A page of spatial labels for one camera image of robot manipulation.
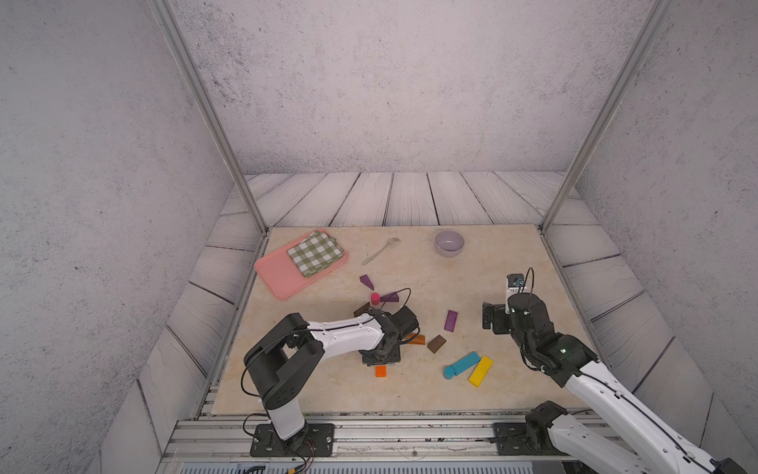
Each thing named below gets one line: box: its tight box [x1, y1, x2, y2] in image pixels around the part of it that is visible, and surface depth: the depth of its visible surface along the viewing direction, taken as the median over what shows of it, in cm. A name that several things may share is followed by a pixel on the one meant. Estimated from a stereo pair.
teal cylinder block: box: [443, 350, 481, 381], surface depth 87 cm
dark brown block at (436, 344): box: [426, 333, 448, 355], surface depth 91 cm
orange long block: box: [375, 365, 388, 379], surface depth 86 cm
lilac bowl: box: [434, 230, 465, 257], surface depth 113 cm
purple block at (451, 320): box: [444, 310, 459, 333], surface depth 95 cm
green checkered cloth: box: [287, 230, 345, 279], surface depth 113 cm
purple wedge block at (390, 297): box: [379, 291, 399, 303], surface depth 101 cm
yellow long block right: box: [467, 355, 495, 389], surface depth 86 cm
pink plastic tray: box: [254, 228, 350, 301], surface depth 113 cm
